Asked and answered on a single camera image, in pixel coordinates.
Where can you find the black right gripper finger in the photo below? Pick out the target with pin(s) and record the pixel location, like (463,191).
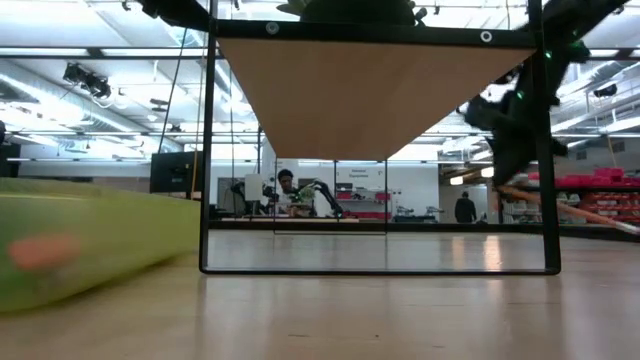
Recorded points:
(510,165)

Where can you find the long orange pencil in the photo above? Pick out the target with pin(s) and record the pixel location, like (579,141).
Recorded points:
(575,210)

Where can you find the black background robot arm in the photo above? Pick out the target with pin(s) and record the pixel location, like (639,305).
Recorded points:
(327,195)

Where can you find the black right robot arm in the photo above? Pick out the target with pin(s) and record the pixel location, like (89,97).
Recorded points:
(585,20)

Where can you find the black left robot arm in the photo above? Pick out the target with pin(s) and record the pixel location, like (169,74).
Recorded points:
(175,12)

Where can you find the standing person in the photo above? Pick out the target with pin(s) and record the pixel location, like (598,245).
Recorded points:
(465,210)

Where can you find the shelf with red bins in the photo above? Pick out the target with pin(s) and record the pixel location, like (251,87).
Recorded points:
(600,195)

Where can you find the seated person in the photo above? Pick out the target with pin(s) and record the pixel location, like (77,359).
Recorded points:
(286,192)

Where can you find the white board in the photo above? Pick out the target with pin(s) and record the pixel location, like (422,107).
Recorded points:
(253,187)

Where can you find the black monitor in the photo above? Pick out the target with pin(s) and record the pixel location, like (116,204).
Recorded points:
(172,172)

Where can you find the yellow transparent pencil case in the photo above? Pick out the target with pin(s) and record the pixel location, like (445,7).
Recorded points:
(125,225)

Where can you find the black equipment box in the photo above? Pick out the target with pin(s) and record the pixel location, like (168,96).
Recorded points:
(9,160)

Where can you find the black metal table frame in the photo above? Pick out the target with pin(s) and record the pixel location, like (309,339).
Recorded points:
(450,226)

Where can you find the black hanging camera rig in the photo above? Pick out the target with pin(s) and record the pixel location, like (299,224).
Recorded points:
(87,80)

